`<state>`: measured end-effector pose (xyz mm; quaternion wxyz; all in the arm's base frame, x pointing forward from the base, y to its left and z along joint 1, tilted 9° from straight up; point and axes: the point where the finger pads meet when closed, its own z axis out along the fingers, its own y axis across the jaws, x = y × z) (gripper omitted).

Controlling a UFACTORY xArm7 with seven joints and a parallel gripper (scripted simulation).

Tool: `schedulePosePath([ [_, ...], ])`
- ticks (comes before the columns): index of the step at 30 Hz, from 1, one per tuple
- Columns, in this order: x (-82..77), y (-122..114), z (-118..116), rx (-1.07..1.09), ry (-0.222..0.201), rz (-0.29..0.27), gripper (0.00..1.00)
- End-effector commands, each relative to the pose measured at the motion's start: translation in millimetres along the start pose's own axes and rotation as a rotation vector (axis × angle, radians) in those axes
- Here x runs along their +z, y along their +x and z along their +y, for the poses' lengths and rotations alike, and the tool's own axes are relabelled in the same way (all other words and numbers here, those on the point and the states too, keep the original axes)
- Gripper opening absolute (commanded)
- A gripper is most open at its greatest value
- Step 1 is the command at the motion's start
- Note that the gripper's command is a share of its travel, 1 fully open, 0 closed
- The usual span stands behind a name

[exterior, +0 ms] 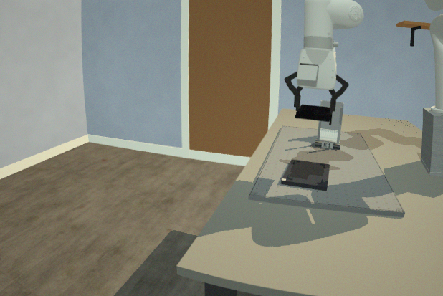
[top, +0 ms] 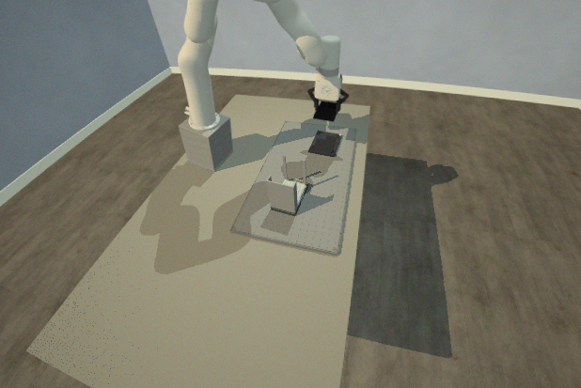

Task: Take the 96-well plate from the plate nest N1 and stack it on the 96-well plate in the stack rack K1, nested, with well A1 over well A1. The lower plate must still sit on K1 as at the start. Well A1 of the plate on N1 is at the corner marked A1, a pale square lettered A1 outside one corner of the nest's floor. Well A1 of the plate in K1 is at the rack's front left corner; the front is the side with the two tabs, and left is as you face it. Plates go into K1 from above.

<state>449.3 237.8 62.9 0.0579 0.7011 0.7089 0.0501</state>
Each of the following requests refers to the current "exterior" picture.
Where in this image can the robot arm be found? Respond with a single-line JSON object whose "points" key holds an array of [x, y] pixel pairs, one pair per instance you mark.
{"points": [[321, 17]]}

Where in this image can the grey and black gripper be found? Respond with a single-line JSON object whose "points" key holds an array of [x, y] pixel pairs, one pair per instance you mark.
{"points": [[325, 59]]}

